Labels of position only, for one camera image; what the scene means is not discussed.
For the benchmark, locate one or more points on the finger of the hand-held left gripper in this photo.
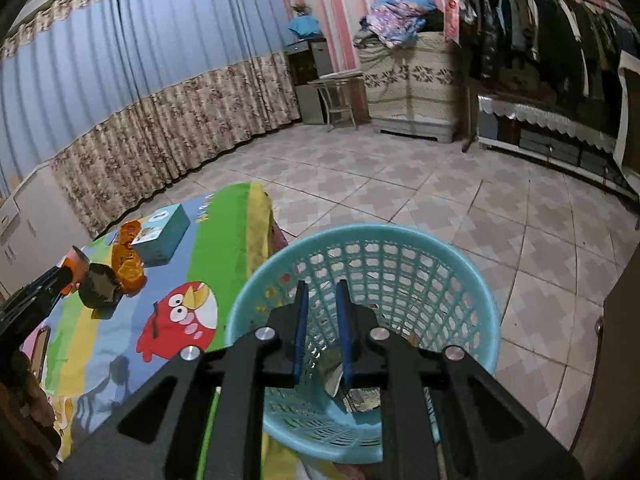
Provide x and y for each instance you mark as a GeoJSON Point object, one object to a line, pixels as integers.
{"type": "Point", "coordinates": [47, 287]}

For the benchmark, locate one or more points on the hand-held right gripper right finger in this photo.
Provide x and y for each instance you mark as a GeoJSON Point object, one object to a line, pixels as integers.
{"type": "Point", "coordinates": [345, 330]}

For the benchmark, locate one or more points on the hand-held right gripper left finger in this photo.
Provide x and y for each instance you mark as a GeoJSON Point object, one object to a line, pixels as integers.
{"type": "Point", "coordinates": [300, 330]}

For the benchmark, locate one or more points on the white packet with orange print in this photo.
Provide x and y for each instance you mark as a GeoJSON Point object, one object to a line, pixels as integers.
{"type": "Point", "coordinates": [75, 261]}

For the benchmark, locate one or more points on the teal plastic basket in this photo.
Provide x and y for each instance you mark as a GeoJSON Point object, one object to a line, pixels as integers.
{"type": "Point", "coordinates": [425, 280]}

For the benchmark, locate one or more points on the black ribbed cylinder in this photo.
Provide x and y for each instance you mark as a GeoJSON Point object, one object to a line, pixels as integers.
{"type": "Point", "coordinates": [100, 287]}

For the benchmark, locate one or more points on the white cabinet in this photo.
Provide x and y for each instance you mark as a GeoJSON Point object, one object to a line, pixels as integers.
{"type": "Point", "coordinates": [35, 230]}

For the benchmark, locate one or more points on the orange snack packet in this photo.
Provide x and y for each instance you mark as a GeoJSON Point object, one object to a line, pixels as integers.
{"type": "Point", "coordinates": [127, 260]}

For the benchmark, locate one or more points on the colourful cartoon printed mat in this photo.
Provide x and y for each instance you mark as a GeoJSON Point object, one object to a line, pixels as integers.
{"type": "Point", "coordinates": [230, 240]}

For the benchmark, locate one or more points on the teal tissue box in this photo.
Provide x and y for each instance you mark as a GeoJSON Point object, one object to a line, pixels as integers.
{"type": "Point", "coordinates": [160, 235]}

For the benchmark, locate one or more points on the blue and floral curtain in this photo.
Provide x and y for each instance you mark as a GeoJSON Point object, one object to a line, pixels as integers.
{"type": "Point", "coordinates": [150, 85]}

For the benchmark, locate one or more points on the small folding table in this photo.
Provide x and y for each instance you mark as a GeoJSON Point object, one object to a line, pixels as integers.
{"type": "Point", "coordinates": [340, 100]}

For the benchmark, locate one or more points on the grey water dispenser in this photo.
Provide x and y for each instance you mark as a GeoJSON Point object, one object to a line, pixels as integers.
{"type": "Point", "coordinates": [310, 77]}

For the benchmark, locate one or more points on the cabinet under patterned cloth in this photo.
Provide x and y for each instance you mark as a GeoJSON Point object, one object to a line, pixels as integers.
{"type": "Point", "coordinates": [410, 85]}

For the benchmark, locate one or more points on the metal clothes rack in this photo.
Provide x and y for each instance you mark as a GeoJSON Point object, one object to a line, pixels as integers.
{"type": "Point", "coordinates": [467, 85]}

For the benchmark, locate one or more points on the brown wooden door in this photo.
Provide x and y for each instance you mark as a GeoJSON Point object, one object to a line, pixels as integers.
{"type": "Point", "coordinates": [615, 385]}

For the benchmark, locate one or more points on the low cabinet with lace cloth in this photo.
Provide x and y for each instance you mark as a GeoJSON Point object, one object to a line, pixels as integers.
{"type": "Point", "coordinates": [550, 130]}

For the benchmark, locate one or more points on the blue covered water bottle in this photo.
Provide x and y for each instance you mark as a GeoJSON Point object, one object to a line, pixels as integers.
{"type": "Point", "coordinates": [305, 26]}

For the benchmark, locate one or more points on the pile of folded clothes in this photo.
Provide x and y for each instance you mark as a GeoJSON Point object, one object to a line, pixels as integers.
{"type": "Point", "coordinates": [400, 15]}

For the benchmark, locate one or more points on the small potted plant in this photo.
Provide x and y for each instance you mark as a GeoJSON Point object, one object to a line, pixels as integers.
{"type": "Point", "coordinates": [300, 9]}

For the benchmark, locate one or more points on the row of hanging clothes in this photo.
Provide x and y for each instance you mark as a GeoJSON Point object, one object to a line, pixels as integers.
{"type": "Point", "coordinates": [540, 30]}

